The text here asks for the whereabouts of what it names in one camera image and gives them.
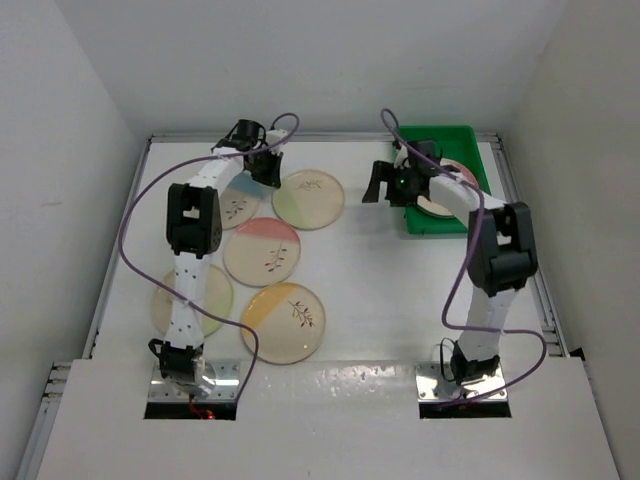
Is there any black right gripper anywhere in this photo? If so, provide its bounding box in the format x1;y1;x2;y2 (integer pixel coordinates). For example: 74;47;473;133
365;161;419;208

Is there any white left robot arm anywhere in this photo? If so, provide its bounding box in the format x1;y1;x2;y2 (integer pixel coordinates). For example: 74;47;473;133
149;120;290;397

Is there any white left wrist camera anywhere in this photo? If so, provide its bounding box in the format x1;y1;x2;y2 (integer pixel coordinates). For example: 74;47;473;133
266;129;290;148

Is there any green plastic bin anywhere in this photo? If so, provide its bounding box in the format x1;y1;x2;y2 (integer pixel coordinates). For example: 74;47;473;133
398;125;491;235

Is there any blue and cream plate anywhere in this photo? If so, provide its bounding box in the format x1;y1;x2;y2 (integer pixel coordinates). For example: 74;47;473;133
220;174;262;230

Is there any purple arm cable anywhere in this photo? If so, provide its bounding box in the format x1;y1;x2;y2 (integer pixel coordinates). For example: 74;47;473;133
118;112;301;401
380;108;547;407

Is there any metal base plate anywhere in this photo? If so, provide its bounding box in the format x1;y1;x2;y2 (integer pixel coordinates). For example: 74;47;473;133
147;361;240;404
415;361;508;404

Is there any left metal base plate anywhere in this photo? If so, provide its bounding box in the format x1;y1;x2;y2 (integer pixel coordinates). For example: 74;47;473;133
147;361;240;404

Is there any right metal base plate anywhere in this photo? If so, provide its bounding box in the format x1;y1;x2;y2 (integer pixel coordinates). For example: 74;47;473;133
415;361;508;404

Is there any white front cover panel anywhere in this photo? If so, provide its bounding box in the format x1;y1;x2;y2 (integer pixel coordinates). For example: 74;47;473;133
39;359;618;479

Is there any green and cream plate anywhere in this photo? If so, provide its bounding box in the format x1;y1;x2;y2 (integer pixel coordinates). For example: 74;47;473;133
151;265;234;335
272;169;345;230

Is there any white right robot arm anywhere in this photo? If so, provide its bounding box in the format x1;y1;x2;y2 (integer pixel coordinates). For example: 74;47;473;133
362;139;538;385

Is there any yellow and cream plate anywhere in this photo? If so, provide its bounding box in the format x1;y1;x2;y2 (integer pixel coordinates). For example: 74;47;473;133
241;282;327;365

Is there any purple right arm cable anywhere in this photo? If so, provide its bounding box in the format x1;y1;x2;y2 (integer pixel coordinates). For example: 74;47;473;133
380;108;547;407

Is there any small pink and cream plate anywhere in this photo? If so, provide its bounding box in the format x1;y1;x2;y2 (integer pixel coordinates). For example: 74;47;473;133
417;158;479;219

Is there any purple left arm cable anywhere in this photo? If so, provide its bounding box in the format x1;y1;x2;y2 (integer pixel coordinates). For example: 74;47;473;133
118;112;301;401

